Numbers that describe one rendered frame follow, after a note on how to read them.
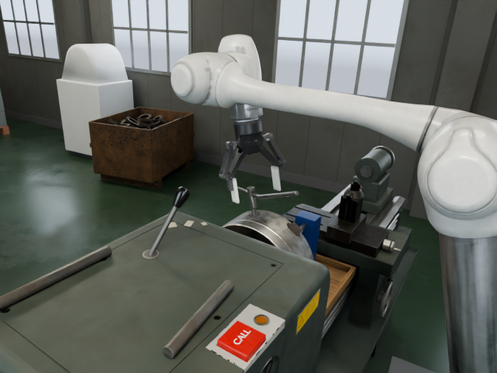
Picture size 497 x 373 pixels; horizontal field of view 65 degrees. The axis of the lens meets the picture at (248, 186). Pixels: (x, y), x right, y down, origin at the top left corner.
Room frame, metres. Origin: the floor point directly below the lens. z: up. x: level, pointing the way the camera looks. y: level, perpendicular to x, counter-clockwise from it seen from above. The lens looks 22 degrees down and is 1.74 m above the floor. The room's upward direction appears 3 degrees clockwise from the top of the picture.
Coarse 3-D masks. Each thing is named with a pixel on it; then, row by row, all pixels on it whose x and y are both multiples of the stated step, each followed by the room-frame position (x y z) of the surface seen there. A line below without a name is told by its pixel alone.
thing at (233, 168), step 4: (248, 144) 0.99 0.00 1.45; (244, 148) 0.99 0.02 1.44; (248, 148) 0.99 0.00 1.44; (236, 152) 1.01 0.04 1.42; (240, 152) 1.01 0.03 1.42; (244, 152) 0.99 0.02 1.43; (236, 156) 1.00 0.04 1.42; (240, 156) 0.98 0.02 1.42; (244, 156) 0.98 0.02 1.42; (236, 160) 0.98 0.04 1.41; (240, 160) 0.98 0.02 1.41; (232, 164) 0.98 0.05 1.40; (236, 164) 0.97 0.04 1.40; (232, 168) 0.97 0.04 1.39; (236, 168) 0.97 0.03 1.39; (228, 172) 0.98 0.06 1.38; (232, 172) 0.96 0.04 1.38; (232, 176) 0.96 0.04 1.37
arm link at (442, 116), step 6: (438, 108) 0.79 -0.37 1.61; (444, 108) 0.79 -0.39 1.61; (438, 114) 0.77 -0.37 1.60; (444, 114) 0.77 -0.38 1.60; (450, 114) 0.76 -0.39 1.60; (456, 114) 0.74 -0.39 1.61; (462, 114) 0.73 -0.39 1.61; (468, 114) 0.73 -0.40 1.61; (474, 114) 0.73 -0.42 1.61; (432, 120) 0.76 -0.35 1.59; (438, 120) 0.76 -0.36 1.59; (444, 120) 0.75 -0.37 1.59; (450, 120) 0.73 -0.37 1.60; (492, 120) 0.69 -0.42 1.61; (432, 126) 0.76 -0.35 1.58; (438, 126) 0.75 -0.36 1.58; (426, 132) 0.76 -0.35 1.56; (432, 132) 0.75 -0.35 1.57; (426, 138) 0.76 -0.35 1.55; (420, 150) 0.78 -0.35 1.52
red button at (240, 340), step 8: (232, 328) 0.52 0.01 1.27; (240, 328) 0.52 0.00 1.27; (248, 328) 0.52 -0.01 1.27; (224, 336) 0.50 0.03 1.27; (232, 336) 0.50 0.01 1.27; (240, 336) 0.50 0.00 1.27; (248, 336) 0.50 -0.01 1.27; (256, 336) 0.50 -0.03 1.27; (264, 336) 0.50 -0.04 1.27; (224, 344) 0.48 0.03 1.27; (232, 344) 0.48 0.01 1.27; (240, 344) 0.48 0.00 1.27; (248, 344) 0.48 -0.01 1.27; (256, 344) 0.49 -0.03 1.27; (232, 352) 0.47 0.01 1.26; (240, 352) 0.47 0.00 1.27; (248, 352) 0.47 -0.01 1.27
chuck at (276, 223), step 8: (240, 216) 1.04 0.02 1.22; (248, 216) 1.01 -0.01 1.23; (264, 216) 1.01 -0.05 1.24; (272, 216) 1.01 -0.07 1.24; (280, 216) 1.02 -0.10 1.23; (264, 224) 0.96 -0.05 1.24; (272, 224) 0.97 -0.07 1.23; (280, 224) 0.98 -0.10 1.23; (288, 224) 1.00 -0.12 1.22; (280, 232) 0.94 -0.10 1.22; (288, 232) 0.96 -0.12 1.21; (288, 240) 0.93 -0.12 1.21; (296, 240) 0.95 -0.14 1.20; (304, 240) 0.97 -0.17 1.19; (296, 248) 0.93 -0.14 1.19; (304, 248) 0.95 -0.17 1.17; (304, 256) 0.93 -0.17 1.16; (312, 256) 0.96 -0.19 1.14
